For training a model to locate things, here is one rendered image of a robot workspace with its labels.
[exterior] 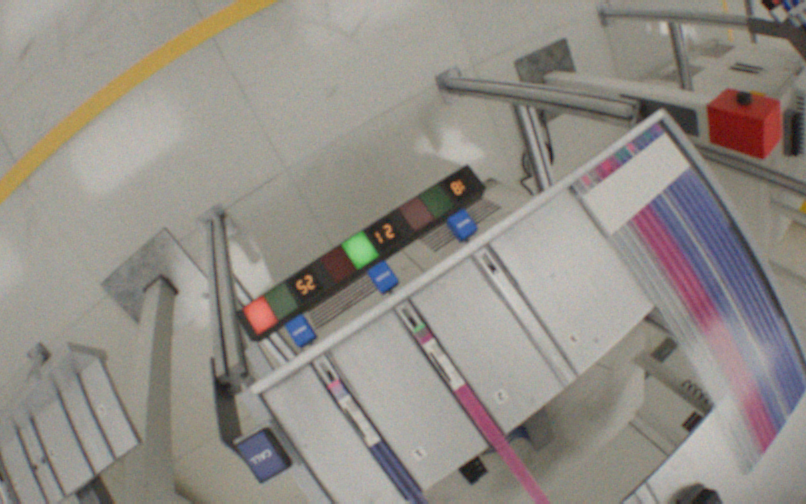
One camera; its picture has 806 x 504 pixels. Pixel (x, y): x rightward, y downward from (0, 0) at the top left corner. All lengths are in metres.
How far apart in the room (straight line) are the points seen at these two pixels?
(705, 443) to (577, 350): 0.25
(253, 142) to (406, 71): 0.44
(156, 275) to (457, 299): 0.89
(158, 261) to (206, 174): 0.26
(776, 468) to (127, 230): 1.44
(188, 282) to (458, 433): 0.89
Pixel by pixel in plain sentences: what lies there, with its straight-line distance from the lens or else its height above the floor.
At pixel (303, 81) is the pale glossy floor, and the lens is 1.14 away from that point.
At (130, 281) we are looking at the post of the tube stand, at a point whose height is 0.01.
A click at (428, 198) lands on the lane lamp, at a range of 0.55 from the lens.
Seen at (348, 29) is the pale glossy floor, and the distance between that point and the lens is 1.17.
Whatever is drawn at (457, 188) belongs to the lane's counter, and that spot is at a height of 0.66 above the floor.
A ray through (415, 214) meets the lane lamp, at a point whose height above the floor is 0.66.
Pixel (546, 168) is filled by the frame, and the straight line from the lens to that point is 1.11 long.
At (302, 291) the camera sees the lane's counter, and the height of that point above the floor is 0.66.
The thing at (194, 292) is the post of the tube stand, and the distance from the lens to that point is 1.24.
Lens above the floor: 1.12
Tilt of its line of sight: 57 degrees down
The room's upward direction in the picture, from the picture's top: 132 degrees clockwise
